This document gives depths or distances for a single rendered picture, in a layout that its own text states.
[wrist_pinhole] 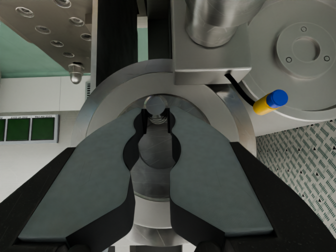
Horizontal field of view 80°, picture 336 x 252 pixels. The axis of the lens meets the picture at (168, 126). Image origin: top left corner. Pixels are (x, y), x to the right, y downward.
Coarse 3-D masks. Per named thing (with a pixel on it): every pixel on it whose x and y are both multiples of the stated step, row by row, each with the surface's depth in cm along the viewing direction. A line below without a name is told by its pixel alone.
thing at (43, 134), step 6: (36, 120) 49; (42, 120) 49; (48, 120) 49; (36, 126) 49; (42, 126) 49; (48, 126) 49; (36, 132) 48; (42, 132) 48; (48, 132) 48; (36, 138) 48; (42, 138) 48; (48, 138) 48
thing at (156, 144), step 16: (144, 96) 15; (176, 96) 14; (192, 112) 14; (160, 128) 14; (144, 144) 14; (160, 144) 14; (144, 160) 14; (160, 160) 14; (144, 176) 14; (160, 176) 14; (144, 192) 14; (160, 192) 13
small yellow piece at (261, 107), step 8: (232, 80) 13; (240, 88) 13; (248, 96) 12; (264, 96) 11; (272, 96) 10; (280, 96) 10; (256, 104) 11; (264, 104) 10; (272, 104) 10; (280, 104) 10; (256, 112) 12; (264, 112) 11
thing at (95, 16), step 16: (96, 0) 19; (112, 0) 24; (128, 0) 35; (96, 16) 19; (112, 16) 24; (128, 16) 34; (96, 32) 19; (112, 32) 24; (128, 32) 34; (96, 48) 18; (112, 48) 24; (128, 48) 33; (96, 64) 18; (112, 64) 23; (128, 64) 33
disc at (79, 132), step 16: (144, 64) 17; (160, 64) 17; (112, 80) 17; (96, 96) 17; (224, 96) 16; (80, 112) 16; (240, 112) 16; (80, 128) 16; (240, 128) 16; (144, 240) 15; (160, 240) 15; (176, 240) 15
